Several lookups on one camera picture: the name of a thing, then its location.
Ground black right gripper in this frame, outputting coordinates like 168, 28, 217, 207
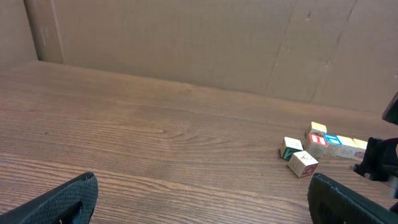
353, 137, 397, 198

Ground yellow block far top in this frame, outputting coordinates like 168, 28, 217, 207
305, 121, 327, 139

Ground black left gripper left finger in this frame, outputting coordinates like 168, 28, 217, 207
1, 172, 98, 224

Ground white block red side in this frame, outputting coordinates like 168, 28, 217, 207
288, 151, 318, 178

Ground yellow block row end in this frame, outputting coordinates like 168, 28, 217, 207
352, 139, 368, 161

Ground yellow block middle row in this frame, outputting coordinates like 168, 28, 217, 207
337, 136, 358, 159

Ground white block green side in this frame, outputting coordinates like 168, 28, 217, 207
280, 137, 303, 161

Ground red letter I block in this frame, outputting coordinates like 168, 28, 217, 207
305, 133, 328, 159

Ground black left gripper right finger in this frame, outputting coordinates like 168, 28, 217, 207
308, 173, 397, 224

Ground blue letter block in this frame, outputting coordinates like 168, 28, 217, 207
323, 133, 342, 156

